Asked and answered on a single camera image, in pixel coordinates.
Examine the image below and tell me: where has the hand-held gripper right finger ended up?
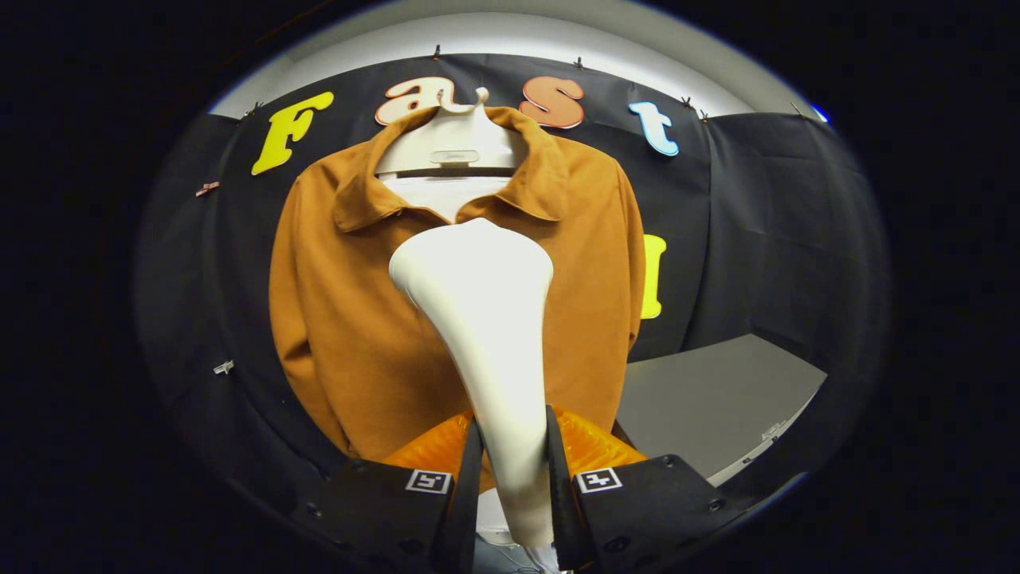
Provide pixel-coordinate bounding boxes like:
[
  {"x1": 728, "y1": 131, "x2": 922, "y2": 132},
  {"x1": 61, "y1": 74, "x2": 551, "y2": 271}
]
[{"x1": 544, "y1": 405, "x2": 750, "y2": 573}]

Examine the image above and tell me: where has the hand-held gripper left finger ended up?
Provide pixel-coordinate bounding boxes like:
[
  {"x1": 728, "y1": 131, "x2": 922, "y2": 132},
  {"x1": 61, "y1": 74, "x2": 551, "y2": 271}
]
[{"x1": 291, "y1": 411, "x2": 485, "y2": 574}]

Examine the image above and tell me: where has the white garment steamer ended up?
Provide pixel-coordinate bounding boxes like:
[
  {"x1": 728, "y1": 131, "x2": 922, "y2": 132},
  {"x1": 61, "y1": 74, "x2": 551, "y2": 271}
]
[{"x1": 388, "y1": 218, "x2": 556, "y2": 549}]

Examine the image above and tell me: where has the brown button-up shirt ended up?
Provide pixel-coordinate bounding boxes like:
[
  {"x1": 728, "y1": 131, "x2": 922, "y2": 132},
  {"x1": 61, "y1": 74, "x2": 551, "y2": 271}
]
[{"x1": 269, "y1": 105, "x2": 646, "y2": 491}]

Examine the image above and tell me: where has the white garment form stand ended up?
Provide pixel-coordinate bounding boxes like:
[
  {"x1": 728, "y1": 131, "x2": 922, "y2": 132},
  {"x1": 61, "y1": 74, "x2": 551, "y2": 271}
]
[{"x1": 373, "y1": 86, "x2": 559, "y2": 574}]

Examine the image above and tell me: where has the row of black cloth clips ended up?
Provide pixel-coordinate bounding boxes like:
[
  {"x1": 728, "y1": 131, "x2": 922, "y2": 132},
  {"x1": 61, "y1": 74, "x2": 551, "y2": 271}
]
[{"x1": 239, "y1": 44, "x2": 806, "y2": 124}]

